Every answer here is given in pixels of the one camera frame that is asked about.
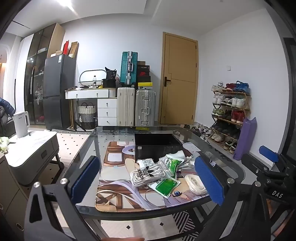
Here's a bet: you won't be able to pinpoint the wooden shoe rack with shoes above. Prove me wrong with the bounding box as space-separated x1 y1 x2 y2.
210 81 251 153

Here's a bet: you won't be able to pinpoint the white printed packet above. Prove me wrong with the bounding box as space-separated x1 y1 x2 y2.
139 159 155 172

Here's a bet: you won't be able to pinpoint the black bag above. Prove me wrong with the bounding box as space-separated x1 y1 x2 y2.
102 67 117 88

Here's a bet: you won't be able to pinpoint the glass display cabinet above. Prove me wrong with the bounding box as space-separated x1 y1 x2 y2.
23 22 65 126

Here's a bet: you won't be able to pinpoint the purple yoga mat bag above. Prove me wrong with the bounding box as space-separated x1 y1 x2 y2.
233 117 258 161

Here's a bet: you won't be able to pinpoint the white electric kettle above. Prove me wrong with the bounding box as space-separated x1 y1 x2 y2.
12 111 30 139

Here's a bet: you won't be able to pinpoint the blue puffer jacket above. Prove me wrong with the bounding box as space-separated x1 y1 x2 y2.
0 97 16 118

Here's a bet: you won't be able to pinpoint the grey side table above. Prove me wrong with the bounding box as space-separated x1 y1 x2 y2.
5 130 64 186

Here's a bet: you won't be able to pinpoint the woven laundry basket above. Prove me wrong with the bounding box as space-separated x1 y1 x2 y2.
78 102 96 130

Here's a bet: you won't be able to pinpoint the glass table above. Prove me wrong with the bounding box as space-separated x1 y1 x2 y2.
61 126 246 241

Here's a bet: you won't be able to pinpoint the white dotted rug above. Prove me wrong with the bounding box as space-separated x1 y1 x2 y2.
35 128 201 241

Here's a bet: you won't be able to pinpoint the white cable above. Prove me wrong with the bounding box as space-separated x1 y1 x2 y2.
178 155 195 173

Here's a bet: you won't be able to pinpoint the white dresser with drawers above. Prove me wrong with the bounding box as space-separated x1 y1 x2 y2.
65 88 118 128

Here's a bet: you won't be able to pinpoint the grey drawer cabinet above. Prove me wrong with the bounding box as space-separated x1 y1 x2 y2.
0 153 30 232

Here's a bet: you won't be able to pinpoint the printed desk mat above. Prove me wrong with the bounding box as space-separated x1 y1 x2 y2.
95 139 210 212

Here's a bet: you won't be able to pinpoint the cream suitcase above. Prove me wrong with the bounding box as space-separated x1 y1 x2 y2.
117 87 136 127

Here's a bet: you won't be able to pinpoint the silver suitcase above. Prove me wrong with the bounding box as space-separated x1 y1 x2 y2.
135 89 156 127

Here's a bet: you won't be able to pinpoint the black shoe box stack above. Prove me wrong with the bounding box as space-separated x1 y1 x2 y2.
137 61 151 83

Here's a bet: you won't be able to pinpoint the black storage box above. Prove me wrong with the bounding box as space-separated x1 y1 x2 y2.
134 133 183 163

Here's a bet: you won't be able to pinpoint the white fabric band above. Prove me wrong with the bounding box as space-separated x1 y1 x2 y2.
184 174 207 195

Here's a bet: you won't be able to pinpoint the green packet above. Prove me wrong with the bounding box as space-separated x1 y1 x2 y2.
162 155 185 179
148 177 181 198

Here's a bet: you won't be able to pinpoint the oval mirror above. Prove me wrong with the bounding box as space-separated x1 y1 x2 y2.
79 69 105 87

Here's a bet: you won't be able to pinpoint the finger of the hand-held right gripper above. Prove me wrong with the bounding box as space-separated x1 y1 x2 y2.
241 153 281 180
258 146 289 167

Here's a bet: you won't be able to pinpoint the flat cardboard box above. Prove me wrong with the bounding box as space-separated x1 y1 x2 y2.
69 42 79 59

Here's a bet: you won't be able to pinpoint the teal suitcase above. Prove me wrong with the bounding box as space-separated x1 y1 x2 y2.
120 51 138 87

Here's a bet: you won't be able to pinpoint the white socks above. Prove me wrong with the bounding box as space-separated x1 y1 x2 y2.
129 161 177 188

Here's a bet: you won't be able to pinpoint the wooden door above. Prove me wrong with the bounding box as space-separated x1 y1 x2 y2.
158 32 199 127

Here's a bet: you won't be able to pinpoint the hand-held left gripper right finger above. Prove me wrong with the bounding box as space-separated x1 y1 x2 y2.
194 155 281 241

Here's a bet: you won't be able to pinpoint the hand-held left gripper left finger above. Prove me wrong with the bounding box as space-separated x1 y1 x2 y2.
23 156 102 241

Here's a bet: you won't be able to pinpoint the grey refrigerator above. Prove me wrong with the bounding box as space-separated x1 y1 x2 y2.
43 55 77 130

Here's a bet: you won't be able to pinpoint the white flowers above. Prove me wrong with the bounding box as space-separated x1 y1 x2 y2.
0 137 10 153

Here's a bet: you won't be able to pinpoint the pile of shoes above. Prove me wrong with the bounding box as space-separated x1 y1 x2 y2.
183 122 214 142

